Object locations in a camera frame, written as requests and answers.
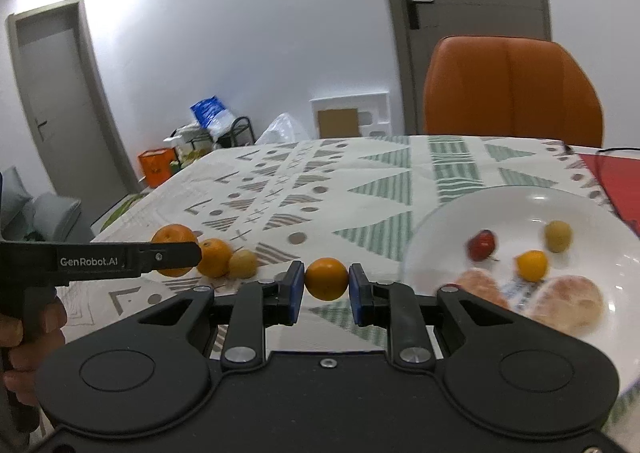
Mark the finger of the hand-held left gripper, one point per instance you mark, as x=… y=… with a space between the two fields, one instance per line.
x=175 y=255

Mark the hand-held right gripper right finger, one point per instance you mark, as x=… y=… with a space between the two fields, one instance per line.
x=357 y=290

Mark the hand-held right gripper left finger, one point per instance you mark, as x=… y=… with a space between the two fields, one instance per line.
x=295 y=290

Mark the large orange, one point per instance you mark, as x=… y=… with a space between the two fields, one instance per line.
x=172 y=234
x=216 y=258

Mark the small orange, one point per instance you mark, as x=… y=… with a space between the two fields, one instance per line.
x=531 y=265
x=326 y=279

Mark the peeled pomelo piece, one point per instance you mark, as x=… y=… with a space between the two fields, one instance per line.
x=480 y=288
x=570 y=303

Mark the red plum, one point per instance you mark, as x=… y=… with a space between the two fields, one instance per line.
x=482 y=245

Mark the yellow-green plum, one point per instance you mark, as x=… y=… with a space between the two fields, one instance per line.
x=243 y=263
x=557 y=235

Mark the white ceramic plate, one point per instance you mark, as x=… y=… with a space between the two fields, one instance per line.
x=595 y=243

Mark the person's left hand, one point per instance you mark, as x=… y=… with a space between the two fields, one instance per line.
x=40 y=338

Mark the grey sofa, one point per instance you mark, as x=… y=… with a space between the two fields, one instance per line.
x=50 y=218

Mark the green floor mat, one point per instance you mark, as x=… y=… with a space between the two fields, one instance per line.
x=122 y=210

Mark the orange box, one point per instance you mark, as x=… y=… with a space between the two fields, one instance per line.
x=156 y=168

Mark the green patterned tablecloth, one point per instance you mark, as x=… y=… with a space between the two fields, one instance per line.
x=350 y=183

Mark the black metal rack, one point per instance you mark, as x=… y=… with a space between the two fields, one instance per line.
x=242 y=130

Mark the blue plastic bag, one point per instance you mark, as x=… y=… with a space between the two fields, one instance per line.
x=207 y=113

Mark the white plastic bag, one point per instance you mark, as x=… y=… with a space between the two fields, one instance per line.
x=282 y=130

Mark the brown cardboard sheet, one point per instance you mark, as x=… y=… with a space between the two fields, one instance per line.
x=339 y=123

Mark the grey side door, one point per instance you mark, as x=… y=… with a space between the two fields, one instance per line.
x=65 y=98

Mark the white foam packaging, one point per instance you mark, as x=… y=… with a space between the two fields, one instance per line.
x=377 y=108

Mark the orange leather chair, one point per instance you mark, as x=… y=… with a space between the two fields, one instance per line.
x=510 y=88

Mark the orange cartoon table mat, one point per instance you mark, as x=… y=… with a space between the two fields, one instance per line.
x=615 y=183

